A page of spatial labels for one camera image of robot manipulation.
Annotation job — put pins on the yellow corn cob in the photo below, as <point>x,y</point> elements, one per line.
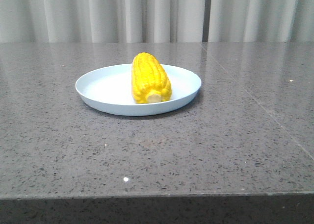
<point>149,80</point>

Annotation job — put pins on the light blue round plate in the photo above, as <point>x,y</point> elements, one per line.
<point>108,89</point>

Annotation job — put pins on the white pleated curtain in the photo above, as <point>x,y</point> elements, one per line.
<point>158,21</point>

